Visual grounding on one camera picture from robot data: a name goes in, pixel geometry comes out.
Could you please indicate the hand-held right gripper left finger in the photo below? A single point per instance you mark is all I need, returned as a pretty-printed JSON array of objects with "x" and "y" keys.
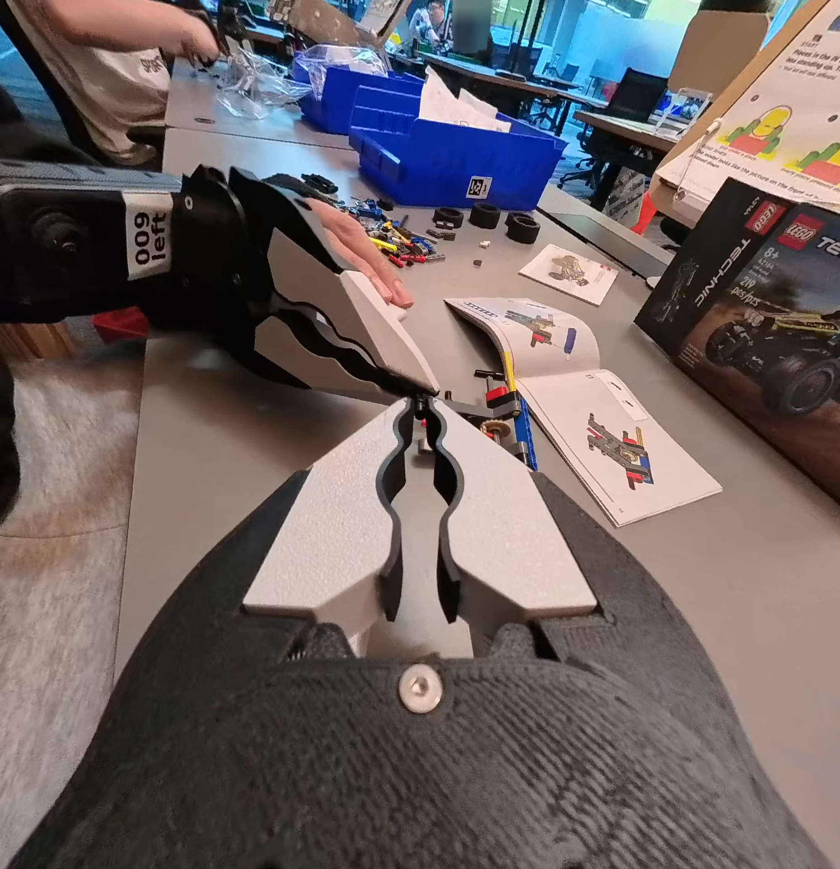
[{"x": 325, "y": 536}]

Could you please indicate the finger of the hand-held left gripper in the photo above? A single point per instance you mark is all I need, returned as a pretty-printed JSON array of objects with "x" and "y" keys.
[
  {"x": 298, "y": 353},
  {"x": 311, "y": 285}
]

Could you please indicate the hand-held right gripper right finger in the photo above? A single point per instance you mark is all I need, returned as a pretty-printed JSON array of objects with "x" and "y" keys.
[{"x": 515, "y": 543}]

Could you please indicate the pile of lego pieces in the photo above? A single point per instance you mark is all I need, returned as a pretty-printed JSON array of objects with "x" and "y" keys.
[{"x": 406, "y": 244}]

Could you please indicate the grey lego chassis assembly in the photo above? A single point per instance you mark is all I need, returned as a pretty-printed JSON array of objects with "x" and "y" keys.
[{"x": 488, "y": 407}]

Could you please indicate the yellow lego beam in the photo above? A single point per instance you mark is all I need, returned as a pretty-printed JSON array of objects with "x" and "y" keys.
[{"x": 380, "y": 242}]

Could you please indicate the black lego panel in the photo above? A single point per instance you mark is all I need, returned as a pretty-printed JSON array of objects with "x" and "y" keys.
[{"x": 319, "y": 182}]

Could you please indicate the black lego tyre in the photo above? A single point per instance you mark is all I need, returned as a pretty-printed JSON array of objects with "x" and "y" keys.
[
  {"x": 484, "y": 216},
  {"x": 448, "y": 218},
  {"x": 522, "y": 228}
]

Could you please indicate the black lego pin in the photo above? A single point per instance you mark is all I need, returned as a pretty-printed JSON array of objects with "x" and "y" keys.
[{"x": 488, "y": 374}]

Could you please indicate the lego set box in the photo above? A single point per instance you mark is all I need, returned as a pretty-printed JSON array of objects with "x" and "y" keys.
[{"x": 766, "y": 326}]

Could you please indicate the person's left hand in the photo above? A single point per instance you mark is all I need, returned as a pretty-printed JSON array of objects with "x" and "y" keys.
[{"x": 355, "y": 248}]

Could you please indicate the red storage bin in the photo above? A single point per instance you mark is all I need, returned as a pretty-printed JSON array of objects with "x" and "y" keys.
[{"x": 121, "y": 326}]

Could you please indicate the open instruction booklet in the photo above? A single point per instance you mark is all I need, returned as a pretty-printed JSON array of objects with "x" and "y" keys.
[{"x": 596, "y": 421}]

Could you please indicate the clear plastic bag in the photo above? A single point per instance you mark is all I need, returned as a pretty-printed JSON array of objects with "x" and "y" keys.
[{"x": 270, "y": 81}]

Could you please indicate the tagged blue storage bin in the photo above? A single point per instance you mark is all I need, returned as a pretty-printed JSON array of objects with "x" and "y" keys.
[{"x": 447, "y": 170}]

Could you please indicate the white paper sheets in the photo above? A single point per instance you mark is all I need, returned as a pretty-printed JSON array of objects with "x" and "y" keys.
[{"x": 447, "y": 102}]

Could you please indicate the small instruction leaflet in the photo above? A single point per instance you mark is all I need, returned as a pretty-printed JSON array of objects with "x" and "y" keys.
[{"x": 569, "y": 275}]

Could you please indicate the long office desk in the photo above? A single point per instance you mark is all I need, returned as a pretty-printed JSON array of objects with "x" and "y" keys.
[{"x": 501, "y": 81}]

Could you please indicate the black office chair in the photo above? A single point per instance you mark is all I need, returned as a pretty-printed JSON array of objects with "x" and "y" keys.
[{"x": 637, "y": 95}]

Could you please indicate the hanging tan board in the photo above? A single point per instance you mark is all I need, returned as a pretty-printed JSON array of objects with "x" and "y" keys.
[{"x": 712, "y": 54}]

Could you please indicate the task instruction poster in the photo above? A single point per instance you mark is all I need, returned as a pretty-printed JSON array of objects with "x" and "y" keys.
[{"x": 786, "y": 102}]

